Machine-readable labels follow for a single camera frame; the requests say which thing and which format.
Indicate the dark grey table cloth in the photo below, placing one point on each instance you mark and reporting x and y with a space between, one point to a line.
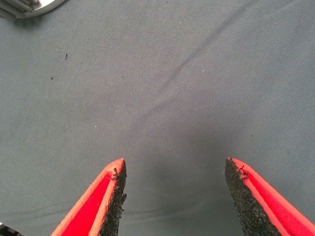
157 98

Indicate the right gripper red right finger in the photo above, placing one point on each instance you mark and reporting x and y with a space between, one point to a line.
265 209

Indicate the round metal carrier plate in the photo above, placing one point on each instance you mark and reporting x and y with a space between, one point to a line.
46 6

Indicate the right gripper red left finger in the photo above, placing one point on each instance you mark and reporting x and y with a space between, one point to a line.
86 214

